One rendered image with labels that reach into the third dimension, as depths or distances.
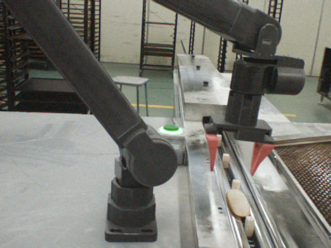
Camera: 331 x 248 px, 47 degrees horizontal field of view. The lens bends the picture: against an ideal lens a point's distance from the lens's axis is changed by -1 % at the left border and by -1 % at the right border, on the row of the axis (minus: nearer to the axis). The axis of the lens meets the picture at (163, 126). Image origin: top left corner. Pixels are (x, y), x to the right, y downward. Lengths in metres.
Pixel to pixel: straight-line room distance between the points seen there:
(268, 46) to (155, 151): 0.24
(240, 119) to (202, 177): 0.18
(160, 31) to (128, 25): 0.64
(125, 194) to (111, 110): 0.14
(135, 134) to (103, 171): 0.32
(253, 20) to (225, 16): 0.05
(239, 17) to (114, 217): 0.38
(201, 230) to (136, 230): 0.11
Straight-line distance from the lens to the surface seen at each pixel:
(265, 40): 0.64
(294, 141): 0.96
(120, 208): 0.65
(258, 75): 0.66
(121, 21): 7.73
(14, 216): 0.74
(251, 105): 0.67
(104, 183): 0.84
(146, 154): 0.59
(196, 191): 0.73
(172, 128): 0.94
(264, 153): 0.70
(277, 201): 0.84
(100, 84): 0.57
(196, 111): 1.16
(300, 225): 0.77
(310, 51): 8.19
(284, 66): 0.70
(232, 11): 0.62
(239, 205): 0.71
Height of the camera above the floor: 1.19
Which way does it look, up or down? 17 degrees down
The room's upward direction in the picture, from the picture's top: 4 degrees clockwise
